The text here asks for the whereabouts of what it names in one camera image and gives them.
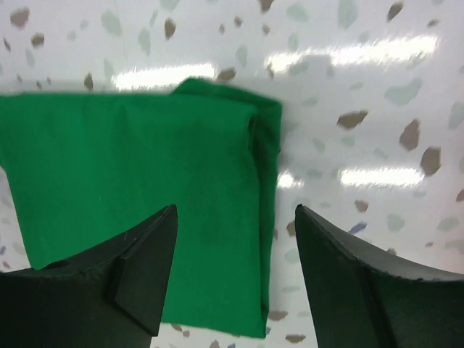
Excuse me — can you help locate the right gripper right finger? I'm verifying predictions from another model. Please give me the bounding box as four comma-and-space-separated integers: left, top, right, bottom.
294, 204, 463, 348

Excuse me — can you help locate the green t shirt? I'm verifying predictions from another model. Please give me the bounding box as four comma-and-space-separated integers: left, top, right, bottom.
1, 78, 283, 339

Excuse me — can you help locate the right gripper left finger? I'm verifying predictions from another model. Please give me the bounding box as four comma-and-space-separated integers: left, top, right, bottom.
1, 205, 178, 347

